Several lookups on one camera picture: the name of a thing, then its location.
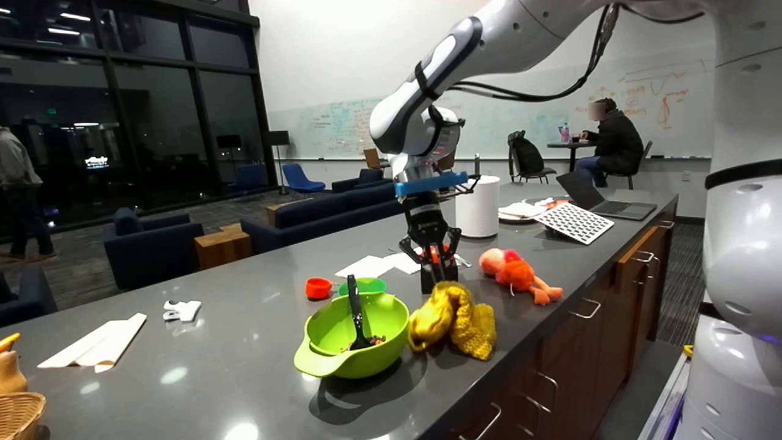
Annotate yellow knitted hat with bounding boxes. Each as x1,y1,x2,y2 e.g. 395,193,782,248
408,281,496,361

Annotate seated person black jacket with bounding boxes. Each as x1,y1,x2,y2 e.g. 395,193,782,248
574,97,642,187

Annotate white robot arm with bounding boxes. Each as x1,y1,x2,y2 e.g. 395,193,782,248
369,0,782,440

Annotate open laptop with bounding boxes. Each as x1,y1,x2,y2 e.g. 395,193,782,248
558,170,656,221

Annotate small red cup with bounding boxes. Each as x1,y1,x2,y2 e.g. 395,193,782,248
306,275,332,300

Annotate green bowl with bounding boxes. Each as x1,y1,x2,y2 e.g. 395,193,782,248
293,292,410,378

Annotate black spoon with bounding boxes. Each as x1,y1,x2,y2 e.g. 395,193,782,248
347,274,371,350

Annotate small green cup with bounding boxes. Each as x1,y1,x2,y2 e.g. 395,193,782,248
337,278,389,296

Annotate wooden side table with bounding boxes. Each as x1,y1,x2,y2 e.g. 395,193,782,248
195,221,251,269

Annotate orange pink plush toy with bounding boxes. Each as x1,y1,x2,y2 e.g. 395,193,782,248
480,247,562,306

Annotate white paper napkins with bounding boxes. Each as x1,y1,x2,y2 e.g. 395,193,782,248
40,313,146,370

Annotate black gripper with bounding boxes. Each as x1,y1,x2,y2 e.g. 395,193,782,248
398,193,461,292

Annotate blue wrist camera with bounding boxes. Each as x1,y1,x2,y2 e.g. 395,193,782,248
395,170,469,198

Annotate blue armchair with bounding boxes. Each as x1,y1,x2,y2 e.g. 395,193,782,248
102,208,202,290

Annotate blue sofa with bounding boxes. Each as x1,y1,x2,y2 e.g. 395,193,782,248
239,183,403,254

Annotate standing person grey shirt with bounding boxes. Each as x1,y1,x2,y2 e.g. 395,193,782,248
0,117,56,258

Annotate wooden bowl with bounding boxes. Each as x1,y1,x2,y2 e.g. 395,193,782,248
0,390,46,440

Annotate white cylinder container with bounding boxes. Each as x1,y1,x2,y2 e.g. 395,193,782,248
455,175,501,240

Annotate white paper sheet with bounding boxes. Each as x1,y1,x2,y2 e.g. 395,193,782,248
337,251,421,278

